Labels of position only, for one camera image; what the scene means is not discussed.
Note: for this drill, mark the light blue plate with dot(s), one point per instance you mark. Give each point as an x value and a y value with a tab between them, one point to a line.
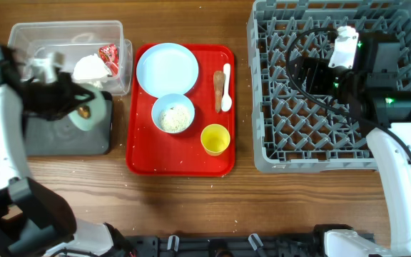
167	68

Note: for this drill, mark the brown food lump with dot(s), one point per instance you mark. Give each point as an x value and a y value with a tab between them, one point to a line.
84	112

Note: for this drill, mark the grey dishwasher rack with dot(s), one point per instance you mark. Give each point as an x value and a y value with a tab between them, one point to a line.
290	133

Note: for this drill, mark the white plastic spoon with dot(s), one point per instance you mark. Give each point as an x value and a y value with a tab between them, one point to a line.
226	100

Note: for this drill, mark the red snack wrapper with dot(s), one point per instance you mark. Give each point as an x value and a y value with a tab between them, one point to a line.
110	56

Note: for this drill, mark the white rice pile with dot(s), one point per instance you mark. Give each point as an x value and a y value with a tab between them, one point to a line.
175	119

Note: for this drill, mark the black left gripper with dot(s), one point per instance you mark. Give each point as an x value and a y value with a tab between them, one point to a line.
61	111

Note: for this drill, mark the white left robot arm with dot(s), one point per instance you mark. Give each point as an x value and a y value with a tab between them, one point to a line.
35	221

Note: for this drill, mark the crumpled white tissue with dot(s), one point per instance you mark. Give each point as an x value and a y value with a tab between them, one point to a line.
91	69

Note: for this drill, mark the black food waste tray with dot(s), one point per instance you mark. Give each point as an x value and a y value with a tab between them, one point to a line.
63	138

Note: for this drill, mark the light blue rice bowl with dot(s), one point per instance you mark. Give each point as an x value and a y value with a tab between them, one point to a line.
168	101

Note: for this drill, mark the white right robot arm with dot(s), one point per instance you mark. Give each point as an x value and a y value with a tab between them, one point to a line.
363	73

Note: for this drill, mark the clear plastic waste bin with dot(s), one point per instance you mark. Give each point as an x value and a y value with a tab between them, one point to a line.
75	40

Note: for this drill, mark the mint green bowl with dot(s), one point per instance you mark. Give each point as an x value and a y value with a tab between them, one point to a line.
97	107

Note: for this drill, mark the red serving tray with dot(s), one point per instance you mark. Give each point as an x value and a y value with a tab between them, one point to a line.
150	151

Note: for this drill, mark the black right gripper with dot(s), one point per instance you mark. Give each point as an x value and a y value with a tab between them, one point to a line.
318	67

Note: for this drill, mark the yellow plastic cup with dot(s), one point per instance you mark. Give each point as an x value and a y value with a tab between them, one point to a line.
215	139

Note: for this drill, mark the brown carrot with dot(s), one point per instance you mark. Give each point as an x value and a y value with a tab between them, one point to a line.
218	83

